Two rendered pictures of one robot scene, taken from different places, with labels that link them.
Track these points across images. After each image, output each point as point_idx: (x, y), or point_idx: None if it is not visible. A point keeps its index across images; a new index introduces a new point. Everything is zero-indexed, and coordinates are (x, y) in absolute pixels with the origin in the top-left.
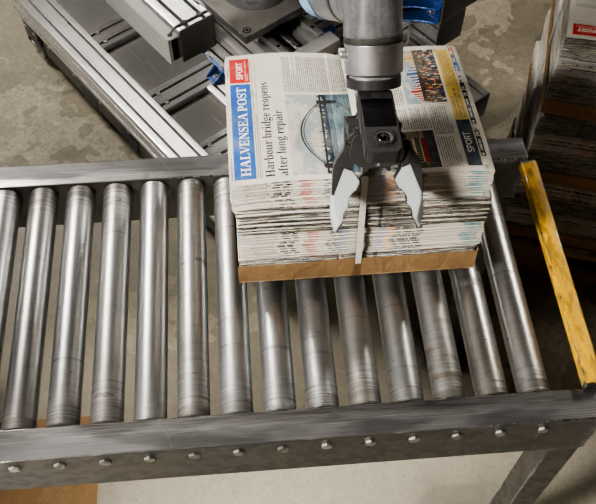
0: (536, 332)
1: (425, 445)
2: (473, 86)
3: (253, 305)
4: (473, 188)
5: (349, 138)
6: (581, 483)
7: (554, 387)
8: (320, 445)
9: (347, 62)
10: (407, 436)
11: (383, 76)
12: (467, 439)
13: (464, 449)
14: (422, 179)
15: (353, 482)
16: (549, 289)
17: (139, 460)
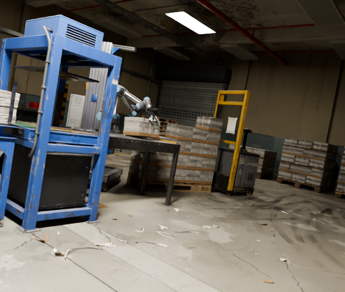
0: (151, 193)
1: (167, 148)
2: (119, 168)
3: (106, 193)
4: (158, 123)
5: (150, 112)
6: (173, 200)
7: (160, 196)
8: (158, 144)
9: (147, 106)
10: (165, 144)
11: (151, 106)
12: (170, 147)
13: (169, 150)
14: (157, 117)
15: (143, 202)
16: (148, 190)
17: (143, 143)
